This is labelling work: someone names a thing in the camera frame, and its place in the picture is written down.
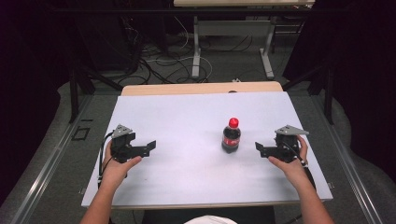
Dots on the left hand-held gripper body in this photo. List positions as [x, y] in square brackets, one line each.
[123, 146]

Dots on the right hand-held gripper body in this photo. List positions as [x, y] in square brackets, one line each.
[287, 146]

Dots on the light wooden table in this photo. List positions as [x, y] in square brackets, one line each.
[199, 88]

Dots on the dark cloth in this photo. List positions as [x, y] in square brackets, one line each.
[168, 216]

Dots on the metal floor rail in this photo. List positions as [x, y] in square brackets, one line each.
[46, 174]
[348, 168]

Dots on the white desk with metal legs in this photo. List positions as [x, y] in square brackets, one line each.
[233, 28]

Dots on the dark cola bottle red label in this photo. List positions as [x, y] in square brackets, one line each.
[231, 140]

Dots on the person's left hand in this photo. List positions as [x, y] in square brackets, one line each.
[116, 171]

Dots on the red bottle cap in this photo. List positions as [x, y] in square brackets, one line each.
[233, 122]

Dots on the person's right hand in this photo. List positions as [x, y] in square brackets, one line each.
[291, 169]

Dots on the small white plug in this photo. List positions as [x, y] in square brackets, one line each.
[236, 80]

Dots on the person's white shirt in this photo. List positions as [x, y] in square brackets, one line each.
[210, 220]

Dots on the black metal stand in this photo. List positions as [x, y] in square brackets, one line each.
[328, 96]
[74, 99]

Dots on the white table mat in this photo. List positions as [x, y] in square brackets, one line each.
[186, 124]

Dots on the dark curtain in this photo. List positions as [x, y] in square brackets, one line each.
[364, 77]
[28, 77]

